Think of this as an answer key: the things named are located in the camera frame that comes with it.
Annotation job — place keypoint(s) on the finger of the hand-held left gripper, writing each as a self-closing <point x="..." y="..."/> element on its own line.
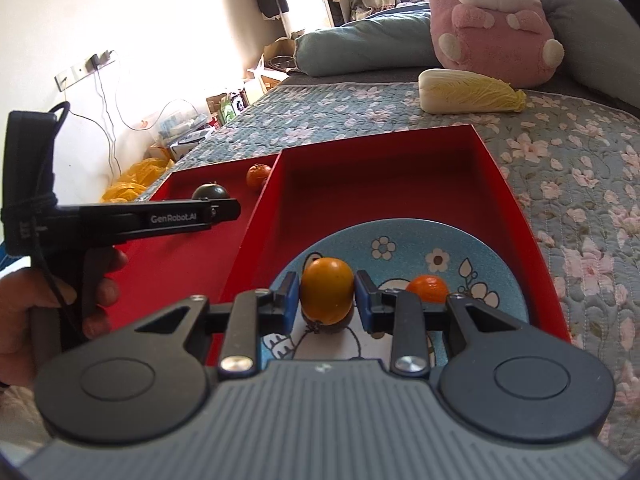
<point x="226" y="210"/>

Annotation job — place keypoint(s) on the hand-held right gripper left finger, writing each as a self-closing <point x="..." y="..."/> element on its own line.
<point x="291" y="305"/>

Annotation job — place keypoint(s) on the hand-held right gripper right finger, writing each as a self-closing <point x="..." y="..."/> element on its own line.
<point x="363" y="305"/>

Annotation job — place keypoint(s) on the yellow-orange persimmon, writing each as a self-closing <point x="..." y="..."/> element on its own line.
<point x="327" y="287"/>

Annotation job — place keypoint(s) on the blue cartoon print plate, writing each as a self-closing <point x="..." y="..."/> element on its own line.
<point x="400" y="255"/>

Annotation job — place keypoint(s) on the person's left hand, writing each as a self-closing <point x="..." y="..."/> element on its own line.
<point x="12" y="330"/>

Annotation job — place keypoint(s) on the dark green round fruit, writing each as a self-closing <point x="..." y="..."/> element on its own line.
<point x="210" y="192"/>

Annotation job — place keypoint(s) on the orange-red tomato in lid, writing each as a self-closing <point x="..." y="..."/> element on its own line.
<point x="257" y="176"/>

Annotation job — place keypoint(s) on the yellow plastic bag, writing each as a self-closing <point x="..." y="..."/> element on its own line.
<point x="132" y="180"/>

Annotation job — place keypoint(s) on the large orange tangerine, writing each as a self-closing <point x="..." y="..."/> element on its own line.
<point x="429" y="286"/>

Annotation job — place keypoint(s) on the shallow red cardboard box lid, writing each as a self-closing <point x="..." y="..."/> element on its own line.
<point x="165" y="270"/>

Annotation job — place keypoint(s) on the clear plastic storage box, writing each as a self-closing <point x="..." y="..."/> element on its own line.
<point x="182" y="117"/>

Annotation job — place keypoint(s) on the deep red cardboard box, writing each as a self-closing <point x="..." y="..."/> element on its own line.
<point x="380" y="185"/>

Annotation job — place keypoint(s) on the black plug charger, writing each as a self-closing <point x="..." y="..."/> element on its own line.
<point x="95" y="62"/>

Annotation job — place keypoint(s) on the brown cardboard box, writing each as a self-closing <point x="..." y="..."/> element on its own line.
<point x="277" y="57"/>

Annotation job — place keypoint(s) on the blue-grey pillow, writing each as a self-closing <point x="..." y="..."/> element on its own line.
<point x="360" y="45"/>

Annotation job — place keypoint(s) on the napa cabbage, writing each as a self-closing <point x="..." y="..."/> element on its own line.
<point x="465" y="91"/>

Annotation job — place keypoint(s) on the pink plush bunny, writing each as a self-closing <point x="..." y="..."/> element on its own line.
<point x="492" y="25"/>

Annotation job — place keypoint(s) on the grey-blue pillow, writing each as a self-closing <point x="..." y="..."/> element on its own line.
<point x="585" y="35"/>

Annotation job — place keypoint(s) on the white wall socket strip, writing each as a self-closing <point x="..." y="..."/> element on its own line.
<point x="75" y="72"/>

